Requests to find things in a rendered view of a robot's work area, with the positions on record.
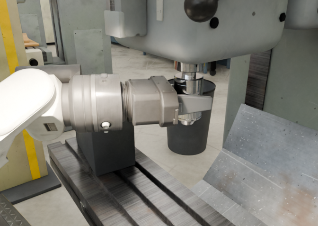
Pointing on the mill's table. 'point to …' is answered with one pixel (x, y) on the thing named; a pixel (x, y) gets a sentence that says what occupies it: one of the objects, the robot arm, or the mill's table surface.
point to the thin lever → (213, 68)
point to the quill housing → (212, 25)
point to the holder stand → (109, 149)
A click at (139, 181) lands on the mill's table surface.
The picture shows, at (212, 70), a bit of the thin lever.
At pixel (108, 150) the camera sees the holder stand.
